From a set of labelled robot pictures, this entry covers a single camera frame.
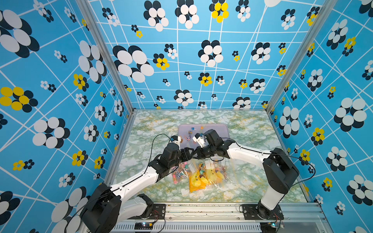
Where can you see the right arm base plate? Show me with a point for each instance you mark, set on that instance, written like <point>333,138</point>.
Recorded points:
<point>259,212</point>

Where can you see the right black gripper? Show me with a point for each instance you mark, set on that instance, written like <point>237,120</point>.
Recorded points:
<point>199,154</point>

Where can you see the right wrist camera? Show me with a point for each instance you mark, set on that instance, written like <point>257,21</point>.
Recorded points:
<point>200,139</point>

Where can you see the aluminium front rail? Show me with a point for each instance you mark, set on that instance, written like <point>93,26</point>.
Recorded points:
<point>225,218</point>

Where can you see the clear ziploc bag of lollipops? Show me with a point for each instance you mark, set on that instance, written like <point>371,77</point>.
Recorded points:
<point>183,171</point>

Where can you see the lilac plastic tray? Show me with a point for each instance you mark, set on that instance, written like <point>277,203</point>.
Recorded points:
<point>221,129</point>

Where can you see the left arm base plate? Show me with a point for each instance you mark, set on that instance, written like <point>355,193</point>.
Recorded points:
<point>152,212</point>

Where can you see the controller board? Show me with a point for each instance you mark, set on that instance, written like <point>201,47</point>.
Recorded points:
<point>148,226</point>
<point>269,227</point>

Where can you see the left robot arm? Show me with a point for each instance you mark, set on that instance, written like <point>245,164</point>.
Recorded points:
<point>106,206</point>

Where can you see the left controller board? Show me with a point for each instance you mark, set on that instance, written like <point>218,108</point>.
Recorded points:
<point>148,226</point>

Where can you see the right controller board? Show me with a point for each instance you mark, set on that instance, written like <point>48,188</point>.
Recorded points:
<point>269,227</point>

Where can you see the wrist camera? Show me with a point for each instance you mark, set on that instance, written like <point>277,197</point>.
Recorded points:
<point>200,139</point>
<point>176,139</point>

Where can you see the pile of candies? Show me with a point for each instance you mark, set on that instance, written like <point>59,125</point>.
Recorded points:
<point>189,132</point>

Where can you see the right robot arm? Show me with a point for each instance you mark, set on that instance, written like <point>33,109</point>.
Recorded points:
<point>280,171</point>

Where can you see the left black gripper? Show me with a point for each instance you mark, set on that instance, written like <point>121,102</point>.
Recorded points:
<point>186,153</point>

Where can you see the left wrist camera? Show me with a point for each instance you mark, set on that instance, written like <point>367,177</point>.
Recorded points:
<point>176,139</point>

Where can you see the yellow duck ziploc bag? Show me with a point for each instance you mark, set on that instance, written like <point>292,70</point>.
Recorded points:
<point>219,173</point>
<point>197,178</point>

